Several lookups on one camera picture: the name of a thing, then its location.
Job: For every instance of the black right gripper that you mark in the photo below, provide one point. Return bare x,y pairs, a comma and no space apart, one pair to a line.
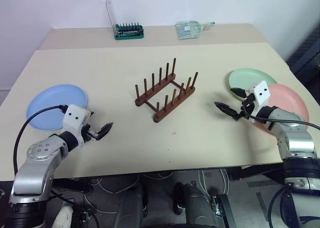
250,110

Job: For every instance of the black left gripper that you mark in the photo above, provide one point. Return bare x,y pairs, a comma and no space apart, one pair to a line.
87,134

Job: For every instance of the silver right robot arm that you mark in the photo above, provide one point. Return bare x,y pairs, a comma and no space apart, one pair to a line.
297,137

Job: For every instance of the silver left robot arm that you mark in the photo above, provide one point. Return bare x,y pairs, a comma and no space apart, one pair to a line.
37,150

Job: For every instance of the brown wooden dish rack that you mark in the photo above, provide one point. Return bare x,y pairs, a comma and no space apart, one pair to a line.
165,80

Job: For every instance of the green plastic plate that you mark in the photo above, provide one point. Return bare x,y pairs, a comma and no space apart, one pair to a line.
246,77

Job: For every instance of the blue plastic plate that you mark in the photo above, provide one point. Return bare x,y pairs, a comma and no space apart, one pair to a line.
53,100

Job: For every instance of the red plastic plate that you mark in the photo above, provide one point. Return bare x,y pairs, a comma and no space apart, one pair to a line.
287,100

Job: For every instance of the clear plastic bag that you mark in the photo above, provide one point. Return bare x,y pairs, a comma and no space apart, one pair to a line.
187,30

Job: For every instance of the black ribbed equipment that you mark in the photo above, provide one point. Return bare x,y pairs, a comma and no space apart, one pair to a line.
307,55

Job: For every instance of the dark rounded shape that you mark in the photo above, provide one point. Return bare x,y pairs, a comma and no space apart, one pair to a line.
131,205
195,203

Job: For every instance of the green screwdriver bit case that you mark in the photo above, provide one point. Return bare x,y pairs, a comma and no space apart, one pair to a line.
128,33

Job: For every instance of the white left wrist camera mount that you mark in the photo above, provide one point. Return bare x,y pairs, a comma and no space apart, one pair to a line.
75,116

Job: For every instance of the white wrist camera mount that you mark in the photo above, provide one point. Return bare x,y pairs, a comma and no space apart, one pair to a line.
261,92
75,116

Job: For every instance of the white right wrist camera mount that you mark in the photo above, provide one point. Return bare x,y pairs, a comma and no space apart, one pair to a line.
261,92

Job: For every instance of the black table frame bar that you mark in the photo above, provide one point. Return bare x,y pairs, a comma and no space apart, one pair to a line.
255,174

